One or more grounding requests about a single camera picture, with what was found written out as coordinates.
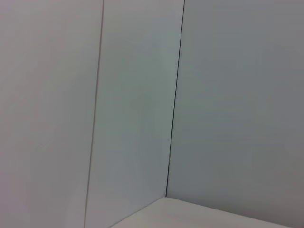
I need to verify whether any white backdrop wall panel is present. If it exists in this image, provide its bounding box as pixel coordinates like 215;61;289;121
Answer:
165;0;304;225
0;0;105;228
85;0;185;228

